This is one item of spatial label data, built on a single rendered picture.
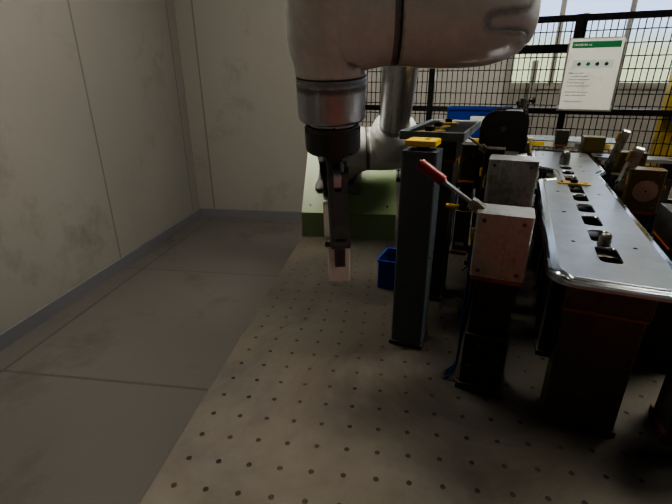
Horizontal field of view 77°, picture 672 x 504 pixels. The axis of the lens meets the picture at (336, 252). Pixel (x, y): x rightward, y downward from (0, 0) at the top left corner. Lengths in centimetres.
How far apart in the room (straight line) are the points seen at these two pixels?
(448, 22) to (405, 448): 62
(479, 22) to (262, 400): 70
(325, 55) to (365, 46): 5
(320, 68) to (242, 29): 369
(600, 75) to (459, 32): 186
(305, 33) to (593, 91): 195
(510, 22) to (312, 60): 22
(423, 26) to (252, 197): 388
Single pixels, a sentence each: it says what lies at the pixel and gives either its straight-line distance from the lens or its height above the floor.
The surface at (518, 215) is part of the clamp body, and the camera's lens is 75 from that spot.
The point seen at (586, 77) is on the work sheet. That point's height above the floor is 129.
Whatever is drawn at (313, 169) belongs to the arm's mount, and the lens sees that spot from 173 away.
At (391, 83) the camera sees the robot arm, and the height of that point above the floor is 126.
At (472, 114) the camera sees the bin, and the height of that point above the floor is 113.
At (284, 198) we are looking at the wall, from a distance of 423.
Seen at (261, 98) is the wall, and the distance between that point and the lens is 415.
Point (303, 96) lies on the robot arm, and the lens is 55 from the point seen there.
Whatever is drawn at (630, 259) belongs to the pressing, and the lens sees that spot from 82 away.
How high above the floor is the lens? 126
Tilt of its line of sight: 22 degrees down
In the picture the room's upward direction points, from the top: straight up
